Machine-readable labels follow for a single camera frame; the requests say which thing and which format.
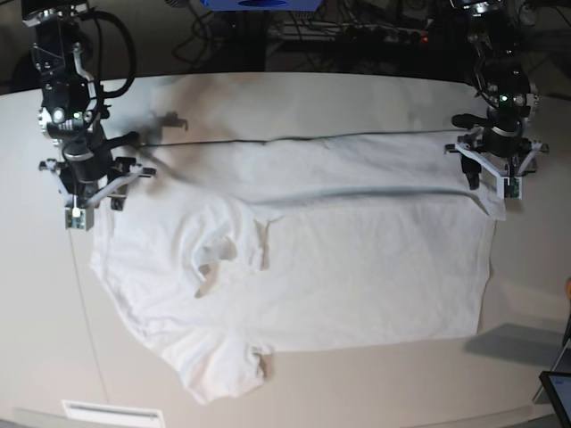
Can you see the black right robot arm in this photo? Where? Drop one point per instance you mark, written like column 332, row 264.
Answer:
column 74, row 105

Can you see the white label strip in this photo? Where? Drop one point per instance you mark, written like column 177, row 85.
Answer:
column 112, row 415

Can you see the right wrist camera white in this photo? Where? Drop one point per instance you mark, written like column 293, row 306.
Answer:
column 79, row 209

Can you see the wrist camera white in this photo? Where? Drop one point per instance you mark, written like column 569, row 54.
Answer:
column 508, row 182
column 79, row 209

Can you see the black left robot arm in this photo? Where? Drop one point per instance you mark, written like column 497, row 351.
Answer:
column 497, row 74

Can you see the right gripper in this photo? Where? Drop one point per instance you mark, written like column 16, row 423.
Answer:
column 83, row 166

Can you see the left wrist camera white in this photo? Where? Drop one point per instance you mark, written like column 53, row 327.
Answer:
column 508, row 182

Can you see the black tablet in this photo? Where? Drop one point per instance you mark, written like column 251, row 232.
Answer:
column 557, row 388

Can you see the white T-shirt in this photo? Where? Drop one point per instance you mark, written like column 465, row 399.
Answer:
column 235, row 251

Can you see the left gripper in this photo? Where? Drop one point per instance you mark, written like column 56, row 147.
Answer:
column 499, row 136

